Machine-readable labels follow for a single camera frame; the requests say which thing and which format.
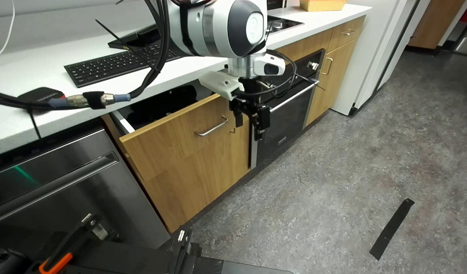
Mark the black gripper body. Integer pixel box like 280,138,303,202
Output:
228,89,272,121

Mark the small wooden drawer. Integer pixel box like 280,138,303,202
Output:
321,14,367,54

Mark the white refrigerator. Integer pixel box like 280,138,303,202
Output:
330,0,423,116

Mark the black case with orange zipper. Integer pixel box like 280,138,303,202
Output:
15,85,67,113

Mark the silver cabinet door handle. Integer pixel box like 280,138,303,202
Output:
321,54,336,77

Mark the wooden box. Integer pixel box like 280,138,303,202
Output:
298,0,348,13

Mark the black floor strip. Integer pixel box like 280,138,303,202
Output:
368,196,415,261

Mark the wooden background cabinet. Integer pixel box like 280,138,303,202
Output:
408,0,467,51

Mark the black cable bundle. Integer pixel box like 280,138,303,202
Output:
0,0,172,110

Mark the stainless steel dishwasher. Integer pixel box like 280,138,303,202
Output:
0,116,172,255

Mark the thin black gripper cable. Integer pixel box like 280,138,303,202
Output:
240,48,300,100

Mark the black built-in oven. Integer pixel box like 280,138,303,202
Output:
248,46,327,170

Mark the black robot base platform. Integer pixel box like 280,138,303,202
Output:
0,226,295,274

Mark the wooden drawer with white interior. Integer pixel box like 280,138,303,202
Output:
110,83,253,176

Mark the black induction cooktop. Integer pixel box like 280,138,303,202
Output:
266,13,306,34

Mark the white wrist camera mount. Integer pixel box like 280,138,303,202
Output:
198,69,246,100

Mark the black computer keyboard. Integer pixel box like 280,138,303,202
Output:
64,40,190,89

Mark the clamp with orange handle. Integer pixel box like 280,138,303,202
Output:
37,211,111,274

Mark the silver bar drawer handle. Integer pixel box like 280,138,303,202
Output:
193,115,230,138

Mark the white cable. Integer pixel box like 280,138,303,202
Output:
0,0,17,69

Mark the wooden cabinet door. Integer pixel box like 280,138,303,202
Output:
304,36,365,129

